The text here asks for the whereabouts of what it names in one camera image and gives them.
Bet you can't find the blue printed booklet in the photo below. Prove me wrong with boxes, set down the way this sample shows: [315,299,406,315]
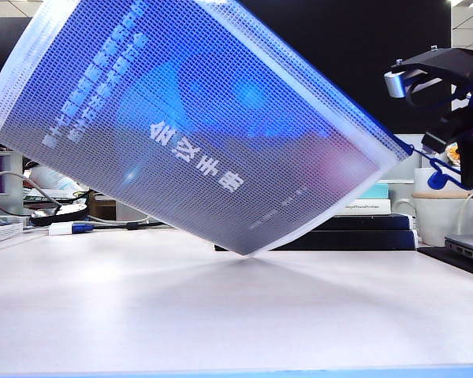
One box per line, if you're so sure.
[0,0,382,255]

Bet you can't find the transparent file bag blue zipper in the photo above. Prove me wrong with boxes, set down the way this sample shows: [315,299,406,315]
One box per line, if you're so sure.
[0,0,472,258]

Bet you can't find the plush toy with orange flower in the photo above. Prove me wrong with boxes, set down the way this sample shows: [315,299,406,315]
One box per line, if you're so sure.
[444,141,463,165]

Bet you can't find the white square container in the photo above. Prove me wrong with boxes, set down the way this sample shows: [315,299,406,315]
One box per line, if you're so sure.
[412,167,471,195]

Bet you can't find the round wooden lid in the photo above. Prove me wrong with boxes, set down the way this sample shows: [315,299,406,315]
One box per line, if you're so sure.
[411,191,473,200]

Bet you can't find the white mug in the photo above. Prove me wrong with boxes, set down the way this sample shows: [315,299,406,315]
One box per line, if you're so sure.
[393,195,473,248]

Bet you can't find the silver laptop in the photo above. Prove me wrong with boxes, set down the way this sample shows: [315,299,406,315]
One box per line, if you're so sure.
[444,234,473,268]

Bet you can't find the white book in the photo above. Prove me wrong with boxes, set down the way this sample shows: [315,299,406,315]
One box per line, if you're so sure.
[338,198,392,217]

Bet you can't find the dark navy book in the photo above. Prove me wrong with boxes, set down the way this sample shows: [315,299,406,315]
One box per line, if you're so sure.
[214,230,419,251]
[311,213,417,232]

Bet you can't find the black AOC monitor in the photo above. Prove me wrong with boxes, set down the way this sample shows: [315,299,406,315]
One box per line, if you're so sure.
[236,0,453,135]

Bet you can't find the wooden cabinet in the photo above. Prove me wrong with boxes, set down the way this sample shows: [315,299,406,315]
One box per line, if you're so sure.
[88,191,117,221]

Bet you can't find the white video adapter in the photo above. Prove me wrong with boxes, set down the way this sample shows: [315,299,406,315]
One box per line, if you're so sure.
[48,222,74,236]

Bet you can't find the white printed bottle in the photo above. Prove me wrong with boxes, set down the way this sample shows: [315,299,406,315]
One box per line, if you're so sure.
[28,161,80,196]

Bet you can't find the black round base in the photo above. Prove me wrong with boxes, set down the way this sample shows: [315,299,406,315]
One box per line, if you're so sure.
[30,202,90,228]

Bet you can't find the silver computer with purple screen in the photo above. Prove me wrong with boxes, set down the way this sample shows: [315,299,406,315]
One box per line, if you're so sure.
[0,151,24,217]

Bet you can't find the black wide monitor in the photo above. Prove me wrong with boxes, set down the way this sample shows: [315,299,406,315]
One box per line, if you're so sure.
[0,17,32,149]

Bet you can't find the white paper stack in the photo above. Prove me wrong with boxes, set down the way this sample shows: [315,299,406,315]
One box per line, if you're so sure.
[0,220,24,244]

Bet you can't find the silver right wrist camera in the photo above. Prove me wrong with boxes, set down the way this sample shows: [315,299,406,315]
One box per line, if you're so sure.
[383,46,473,108]

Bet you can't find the white thin cable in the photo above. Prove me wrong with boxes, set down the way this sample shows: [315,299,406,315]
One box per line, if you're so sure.
[456,190,473,236]

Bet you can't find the grey monitor cable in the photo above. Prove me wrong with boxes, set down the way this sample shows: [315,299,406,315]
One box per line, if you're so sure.
[87,214,151,228]

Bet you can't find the grey arched cable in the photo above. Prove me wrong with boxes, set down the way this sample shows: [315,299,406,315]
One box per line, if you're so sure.
[0,170,64,216]

